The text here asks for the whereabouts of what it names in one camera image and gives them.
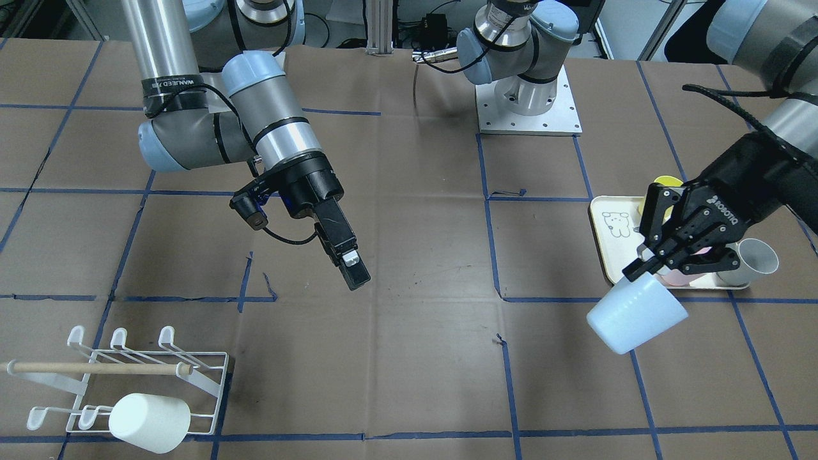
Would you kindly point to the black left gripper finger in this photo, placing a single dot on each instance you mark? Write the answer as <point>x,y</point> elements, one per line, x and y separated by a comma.
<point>714,260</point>
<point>658,200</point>

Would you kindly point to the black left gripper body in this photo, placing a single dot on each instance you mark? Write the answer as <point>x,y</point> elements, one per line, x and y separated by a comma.
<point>735,182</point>

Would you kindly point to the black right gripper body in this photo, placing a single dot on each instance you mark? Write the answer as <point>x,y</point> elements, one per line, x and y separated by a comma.
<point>312,185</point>

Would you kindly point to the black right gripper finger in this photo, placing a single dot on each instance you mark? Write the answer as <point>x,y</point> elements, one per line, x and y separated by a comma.
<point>335,233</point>
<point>354,270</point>

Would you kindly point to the light blue cup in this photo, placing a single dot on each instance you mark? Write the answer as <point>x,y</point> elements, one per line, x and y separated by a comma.
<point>632,313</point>

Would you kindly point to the white ikea cup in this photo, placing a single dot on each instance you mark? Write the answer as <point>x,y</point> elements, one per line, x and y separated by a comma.
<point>152,422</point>

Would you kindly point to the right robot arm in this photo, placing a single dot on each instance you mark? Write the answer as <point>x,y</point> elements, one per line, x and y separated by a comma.
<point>245,111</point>

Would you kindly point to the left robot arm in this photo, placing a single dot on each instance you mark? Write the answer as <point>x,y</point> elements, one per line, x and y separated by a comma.
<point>639,119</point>

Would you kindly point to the pink cup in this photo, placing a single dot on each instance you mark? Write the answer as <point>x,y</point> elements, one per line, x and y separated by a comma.
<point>675,277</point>

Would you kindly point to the grey cup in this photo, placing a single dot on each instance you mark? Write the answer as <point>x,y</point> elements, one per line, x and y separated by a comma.
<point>755,259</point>

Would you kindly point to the cream plastic tray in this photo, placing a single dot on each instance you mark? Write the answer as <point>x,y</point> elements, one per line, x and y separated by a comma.
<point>615,221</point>

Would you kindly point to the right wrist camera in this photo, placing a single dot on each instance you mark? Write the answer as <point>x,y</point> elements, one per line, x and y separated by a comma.
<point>249,202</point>

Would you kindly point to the white wire cup rack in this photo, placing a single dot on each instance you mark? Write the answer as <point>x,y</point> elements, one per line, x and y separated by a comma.
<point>102,376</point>

